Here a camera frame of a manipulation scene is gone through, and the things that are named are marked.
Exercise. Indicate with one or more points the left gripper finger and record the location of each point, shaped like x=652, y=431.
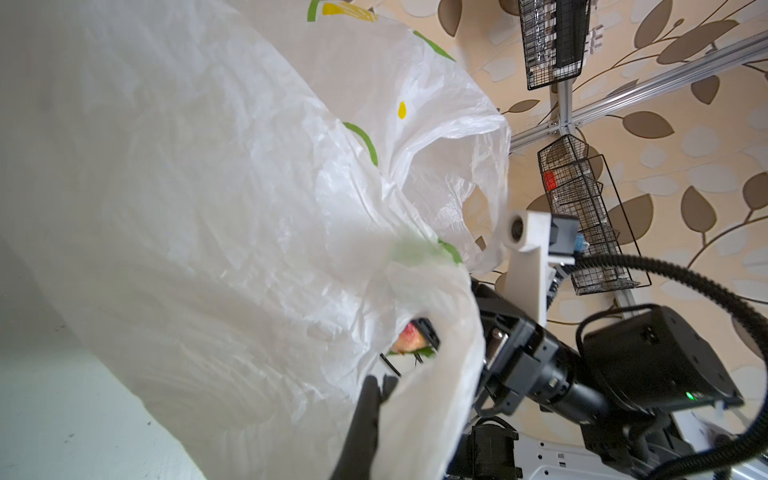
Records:
x=361, y=442

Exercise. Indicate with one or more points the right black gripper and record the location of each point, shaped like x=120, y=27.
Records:
x=517, y=352

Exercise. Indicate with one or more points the red fake apple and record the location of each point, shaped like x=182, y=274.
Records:
x=410, y=340

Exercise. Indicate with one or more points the fake strawberry green leaves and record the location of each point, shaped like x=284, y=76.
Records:
x=399, y=363

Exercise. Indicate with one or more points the white plastic bag fruit print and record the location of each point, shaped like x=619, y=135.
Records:
x=237, y=206

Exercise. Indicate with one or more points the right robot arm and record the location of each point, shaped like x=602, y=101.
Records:
x=621, y=383

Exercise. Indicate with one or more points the red item in right basket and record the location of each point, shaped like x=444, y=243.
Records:
x=549, y=180

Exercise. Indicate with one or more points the right black wire basket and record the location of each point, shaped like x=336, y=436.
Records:
x=584, y=180

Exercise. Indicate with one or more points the black wire basket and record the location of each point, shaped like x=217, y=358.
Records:
x=584, y=180
x=554, y=37

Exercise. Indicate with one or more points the back black wire basket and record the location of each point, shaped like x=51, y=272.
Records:
x=554, y=37

